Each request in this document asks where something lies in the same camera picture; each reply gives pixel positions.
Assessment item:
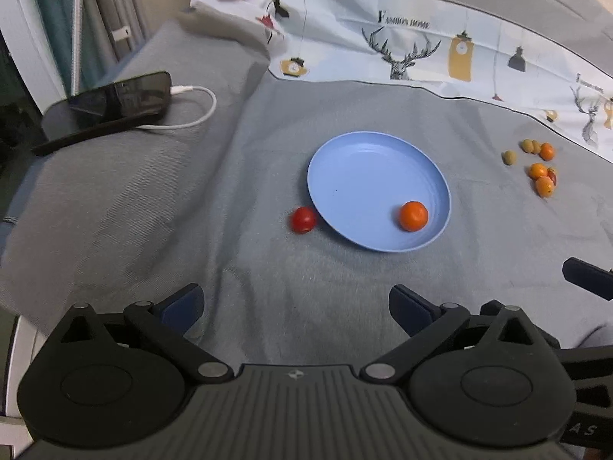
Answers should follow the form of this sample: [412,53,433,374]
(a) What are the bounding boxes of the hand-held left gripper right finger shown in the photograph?
[359,285,561,384]

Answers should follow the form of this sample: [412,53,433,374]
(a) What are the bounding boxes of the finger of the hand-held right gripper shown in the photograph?
[562,257,613,302]

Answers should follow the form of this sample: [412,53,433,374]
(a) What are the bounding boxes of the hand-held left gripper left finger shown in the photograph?
[45,284,235,384]

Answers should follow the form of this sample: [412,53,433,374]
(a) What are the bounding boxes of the blue plate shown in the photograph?
[307,131,452,253]

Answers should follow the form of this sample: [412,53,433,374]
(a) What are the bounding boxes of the grey printed tablecloth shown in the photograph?
[190,0,613,360]

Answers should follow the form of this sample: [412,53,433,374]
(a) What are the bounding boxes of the coarse grey cloth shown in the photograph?
[0,19,269,341]

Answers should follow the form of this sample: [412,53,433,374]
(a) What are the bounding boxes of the black flat device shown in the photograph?
[31,98,166,156]

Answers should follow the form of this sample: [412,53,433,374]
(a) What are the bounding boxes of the black smartphone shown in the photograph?
[67,71,172,123]

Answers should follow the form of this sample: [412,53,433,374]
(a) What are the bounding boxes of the grey curtain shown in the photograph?
[84,0,159,65]

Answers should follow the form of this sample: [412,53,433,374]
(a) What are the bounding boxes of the white charging cable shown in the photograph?
[136,85,218,131]

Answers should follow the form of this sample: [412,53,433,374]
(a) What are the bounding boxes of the striped steamer hose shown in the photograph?
[71,0,91,97]

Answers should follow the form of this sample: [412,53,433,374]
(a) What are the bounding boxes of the white frame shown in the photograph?
[0,0,65,106]

